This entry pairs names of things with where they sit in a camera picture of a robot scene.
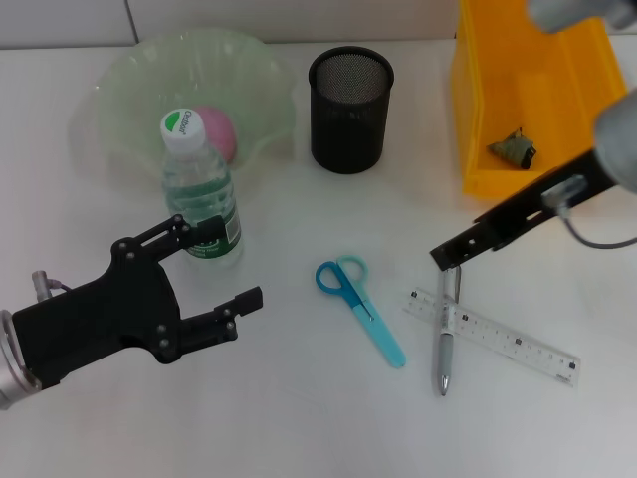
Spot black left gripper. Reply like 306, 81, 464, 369
10, 213, 264, 390

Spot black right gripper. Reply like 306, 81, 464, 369
429, 147, 619, 273

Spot clear green-label water bottle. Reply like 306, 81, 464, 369
158, 108, 245, 268

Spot teal plastic wrapper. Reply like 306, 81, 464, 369
486, 126, 538, 171

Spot grey retractable pen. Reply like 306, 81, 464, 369
437, 266, 464, 398

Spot transparent plastic ruler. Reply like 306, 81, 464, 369
402, 286, 582, 388

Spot blue scissors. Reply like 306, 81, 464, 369
315, 254, 407, 369

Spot pink peach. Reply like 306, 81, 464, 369
193, 104, 238, 163

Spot black mesh pen cup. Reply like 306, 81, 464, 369
308, 45, 395, 174

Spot green wavy glass plate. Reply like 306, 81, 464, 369
69, 27, 299, 185

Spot yellow plastic storage bin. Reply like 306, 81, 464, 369
451, 0, 628, 201

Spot right gripper cable with connectors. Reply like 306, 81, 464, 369
540, 173, 637, 250

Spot left gripper cable with connector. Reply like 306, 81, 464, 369
30, 270, 72, 301

